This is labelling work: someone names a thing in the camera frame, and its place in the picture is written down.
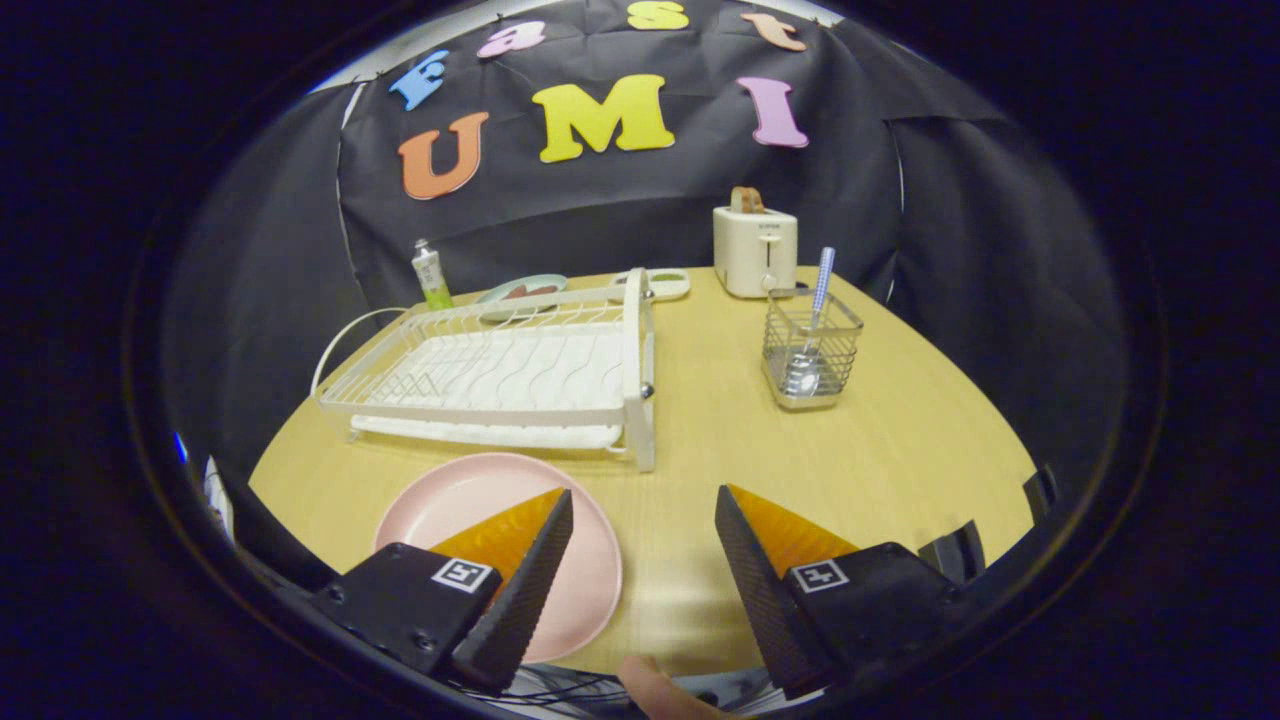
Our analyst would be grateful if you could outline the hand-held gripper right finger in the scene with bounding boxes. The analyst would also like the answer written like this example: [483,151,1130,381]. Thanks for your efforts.
[714,484,966,701]

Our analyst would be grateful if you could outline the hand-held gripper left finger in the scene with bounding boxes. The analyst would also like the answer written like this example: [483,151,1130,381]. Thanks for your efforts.
[310,488,576,694]

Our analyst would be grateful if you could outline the pink plate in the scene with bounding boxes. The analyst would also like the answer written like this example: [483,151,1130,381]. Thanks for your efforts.
[373,452,623,664]

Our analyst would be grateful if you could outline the metal wire basket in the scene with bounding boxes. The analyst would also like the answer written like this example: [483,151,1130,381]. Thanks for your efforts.
[761,288,865,411]

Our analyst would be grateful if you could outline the white wire dish rack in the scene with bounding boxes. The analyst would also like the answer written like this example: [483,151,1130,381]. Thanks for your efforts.
[312,267,658,473]

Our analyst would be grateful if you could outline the blue checkered handle spoon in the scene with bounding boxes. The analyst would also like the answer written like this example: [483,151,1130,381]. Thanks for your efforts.
[782,246,837,397]

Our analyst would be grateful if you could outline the pale green plate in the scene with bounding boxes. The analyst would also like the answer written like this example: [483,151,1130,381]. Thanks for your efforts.
[476,274,569,323]

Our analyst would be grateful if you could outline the white divided sauce dish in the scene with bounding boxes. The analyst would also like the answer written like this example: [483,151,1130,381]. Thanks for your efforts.
[607,268,692,304]

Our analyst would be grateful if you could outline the green dish soap bottle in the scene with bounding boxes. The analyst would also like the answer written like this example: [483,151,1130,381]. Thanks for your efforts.
[411,239,454,311]

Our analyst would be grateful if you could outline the black table clamp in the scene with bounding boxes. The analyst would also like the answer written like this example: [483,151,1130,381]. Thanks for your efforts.
[918,520,987,586]
[1022,463,1058,523]

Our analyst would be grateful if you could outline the white object beside table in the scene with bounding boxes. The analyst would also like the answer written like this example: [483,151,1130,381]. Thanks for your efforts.
[203,457,236,541]

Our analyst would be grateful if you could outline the white toaster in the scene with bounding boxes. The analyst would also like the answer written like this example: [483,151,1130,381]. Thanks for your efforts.
[713,205,799,299]

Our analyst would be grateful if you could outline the black backdrop cloth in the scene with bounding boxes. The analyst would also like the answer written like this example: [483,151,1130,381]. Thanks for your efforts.
[165,0,1126,501]

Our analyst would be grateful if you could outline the black cables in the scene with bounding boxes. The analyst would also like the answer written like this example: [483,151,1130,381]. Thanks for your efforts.
[440,665,641,713]

